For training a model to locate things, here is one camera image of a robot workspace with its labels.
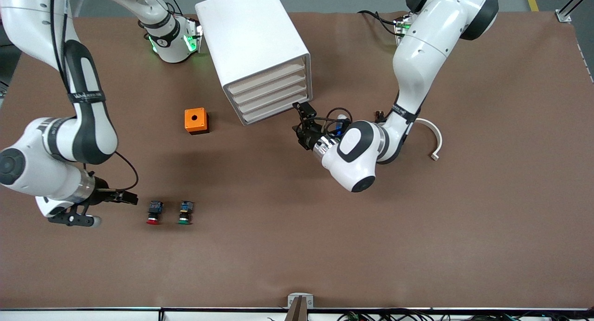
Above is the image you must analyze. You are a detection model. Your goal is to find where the metal table edge bracket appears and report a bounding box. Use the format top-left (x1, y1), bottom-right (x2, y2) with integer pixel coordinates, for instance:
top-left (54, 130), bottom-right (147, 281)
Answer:
top-left (287, 293), bottom-right (314, 308)

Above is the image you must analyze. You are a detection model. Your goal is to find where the brown bar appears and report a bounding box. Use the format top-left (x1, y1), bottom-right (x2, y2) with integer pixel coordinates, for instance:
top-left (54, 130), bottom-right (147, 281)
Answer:
top-left (284, 296), bottom-right (309, 321)

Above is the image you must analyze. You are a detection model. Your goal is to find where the white curved plastic arc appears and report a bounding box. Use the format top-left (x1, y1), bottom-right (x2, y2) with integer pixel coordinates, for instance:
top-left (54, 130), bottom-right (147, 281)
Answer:
top-left (414, 118), bottom-right (443, 161)

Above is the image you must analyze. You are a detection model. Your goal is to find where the aluminium frame post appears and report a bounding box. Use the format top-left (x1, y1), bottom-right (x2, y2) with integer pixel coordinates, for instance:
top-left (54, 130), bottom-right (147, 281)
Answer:
top-left (555, 0), bottom-right (594, 23)

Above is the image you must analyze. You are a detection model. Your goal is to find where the green mushroom push button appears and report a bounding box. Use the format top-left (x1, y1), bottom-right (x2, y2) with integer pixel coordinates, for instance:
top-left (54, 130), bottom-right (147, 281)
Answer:
top-left (177, 200), bottom-right (194, 226)

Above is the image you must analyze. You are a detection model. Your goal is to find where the red mushroom push button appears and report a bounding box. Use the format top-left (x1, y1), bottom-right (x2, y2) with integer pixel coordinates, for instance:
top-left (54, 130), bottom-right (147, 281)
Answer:
top-left (146, 200), bottom-right (164, 225)

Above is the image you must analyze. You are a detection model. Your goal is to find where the black arm base cable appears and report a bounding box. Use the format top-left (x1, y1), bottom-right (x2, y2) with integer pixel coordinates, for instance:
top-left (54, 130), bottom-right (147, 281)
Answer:
top-left (357, 9), bottom-right (400, 35)

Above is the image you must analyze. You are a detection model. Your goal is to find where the orange button box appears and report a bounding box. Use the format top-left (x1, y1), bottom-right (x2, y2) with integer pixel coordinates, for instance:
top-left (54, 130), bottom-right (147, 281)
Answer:
top-left (184, 108), bottom-right (210, 135)

